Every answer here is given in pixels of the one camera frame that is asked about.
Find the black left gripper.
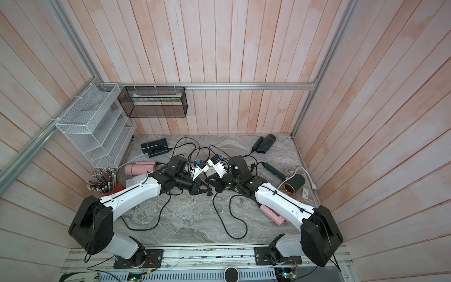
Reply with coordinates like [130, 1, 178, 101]
[175, 174, 213, 196]

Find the red cup of pencils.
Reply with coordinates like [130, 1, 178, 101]
[86, 168, 125, 196]

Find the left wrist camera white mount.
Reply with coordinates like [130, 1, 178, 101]
[190, 160, 209, 180]

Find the white wire shelf rack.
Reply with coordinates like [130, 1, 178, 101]
[56, 83, 136, 169]

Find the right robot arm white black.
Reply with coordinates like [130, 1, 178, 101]
[196, 155, 344, 267]

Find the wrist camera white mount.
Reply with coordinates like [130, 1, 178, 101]
[206, 154, 226, 178]
[190, 160, 209, 180]

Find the black plug cord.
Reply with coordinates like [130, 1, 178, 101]
[170, 136, 233, 170]

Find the white power strip cable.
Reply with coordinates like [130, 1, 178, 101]
[278, 165, 318, 191]

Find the dark green folded hair dryer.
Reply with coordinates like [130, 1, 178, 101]
[251, 134, 277, 153]

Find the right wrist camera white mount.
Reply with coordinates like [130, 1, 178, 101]
[206, 154, 226, 178]

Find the black folded hair dryer left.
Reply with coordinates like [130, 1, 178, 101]
[141, 138, 170, 157]

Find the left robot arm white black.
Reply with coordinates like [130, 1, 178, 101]
[69, 156, 213, 260]

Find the pink hair dryer left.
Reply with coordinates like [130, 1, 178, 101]
[124, 161, 156, 176]

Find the pink folded hair dryer right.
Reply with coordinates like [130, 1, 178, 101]
[260, 204, 285, 226]

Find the dark green hair dryer copper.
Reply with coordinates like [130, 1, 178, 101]
[263, 162, 306, 196]

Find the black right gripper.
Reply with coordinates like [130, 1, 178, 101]
[206, 171, 243, 194]

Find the white dryer black cord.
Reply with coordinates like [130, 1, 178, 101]
[120, 192, 173, 232]

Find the black mesh wall basket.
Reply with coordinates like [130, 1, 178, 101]
[118, 86, 188, 118]

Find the black round sensor puck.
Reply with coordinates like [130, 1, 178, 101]
[224, 266, 240, 282]

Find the pink dryer black cord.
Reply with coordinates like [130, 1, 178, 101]
[211, 192, 249, 240]

